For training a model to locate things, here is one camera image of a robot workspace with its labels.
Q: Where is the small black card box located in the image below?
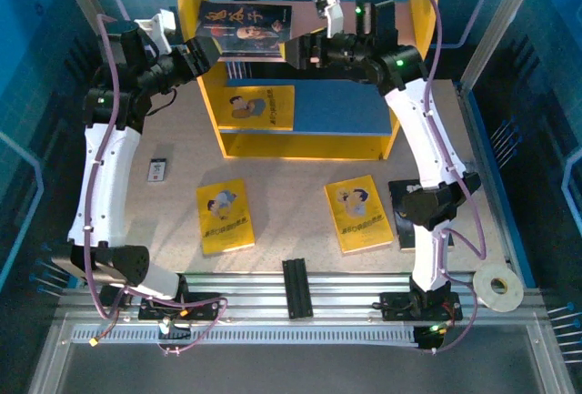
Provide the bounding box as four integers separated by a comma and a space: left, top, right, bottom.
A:
147, 157, 170, 184

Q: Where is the yellow wire connector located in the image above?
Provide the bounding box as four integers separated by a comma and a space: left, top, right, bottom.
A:
88, 293, 126, 349

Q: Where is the yellow pink blue bookshelf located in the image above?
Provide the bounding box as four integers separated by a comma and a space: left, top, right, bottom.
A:
176, 0, 440, 161

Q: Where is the white tape roll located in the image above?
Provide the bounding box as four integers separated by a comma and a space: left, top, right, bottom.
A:
471, 265, 525, 314

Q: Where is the black rail bracket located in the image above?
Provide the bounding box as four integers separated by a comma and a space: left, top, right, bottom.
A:
282, 258, 314, 320

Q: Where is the aluminium frame post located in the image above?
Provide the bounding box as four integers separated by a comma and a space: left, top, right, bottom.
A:
48, 0, 143, 95
457, 0, 547, 95

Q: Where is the black wolf cover book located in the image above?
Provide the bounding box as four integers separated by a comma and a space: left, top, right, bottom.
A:
387, 178, 456, 253

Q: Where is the white slotted cable duct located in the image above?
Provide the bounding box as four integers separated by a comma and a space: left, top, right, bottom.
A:
71, 326, 420, 346

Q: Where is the yellow paperback book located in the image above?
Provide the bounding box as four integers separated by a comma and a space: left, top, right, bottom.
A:
224, 85, 296, 133
323, 174, 395, 256
196, 177, 256, 257

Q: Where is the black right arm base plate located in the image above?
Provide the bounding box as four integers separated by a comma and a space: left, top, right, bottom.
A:
379, 290, 464, 322

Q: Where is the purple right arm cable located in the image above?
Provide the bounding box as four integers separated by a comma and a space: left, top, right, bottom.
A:
339, 0, 488, 357

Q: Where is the aluminium rail base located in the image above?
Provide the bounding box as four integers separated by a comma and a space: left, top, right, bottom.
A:
58, 270, 547, 348

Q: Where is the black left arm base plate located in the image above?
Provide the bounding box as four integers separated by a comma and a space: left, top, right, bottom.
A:
138, 296, 223, 322

